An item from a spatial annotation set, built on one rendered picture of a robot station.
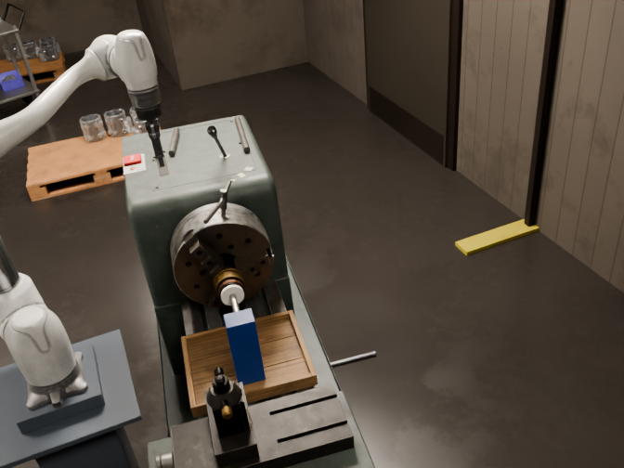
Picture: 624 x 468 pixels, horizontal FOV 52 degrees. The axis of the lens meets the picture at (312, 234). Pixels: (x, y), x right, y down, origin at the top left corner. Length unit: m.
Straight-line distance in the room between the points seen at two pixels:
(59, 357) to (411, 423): 1.52
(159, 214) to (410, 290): 1.83
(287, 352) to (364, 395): 1.10
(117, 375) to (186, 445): 0.62
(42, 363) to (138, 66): 0.91
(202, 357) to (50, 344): 0.45
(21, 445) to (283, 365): 0.81
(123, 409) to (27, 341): 0.36
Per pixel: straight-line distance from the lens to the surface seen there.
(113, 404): 2.15
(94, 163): 5.13
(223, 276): 1.90
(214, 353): 2.00
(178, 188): 2.11
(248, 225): 1.94
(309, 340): 2.49
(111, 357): 2.31
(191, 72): 6.59
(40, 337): 2.04
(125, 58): 1.90
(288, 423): 1.66
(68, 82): 1.98
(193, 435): 1.69
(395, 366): 3.12
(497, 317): 3.41
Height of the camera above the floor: 2.24
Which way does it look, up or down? 34 degrees down
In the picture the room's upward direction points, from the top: 6 degrees counter-clockwise
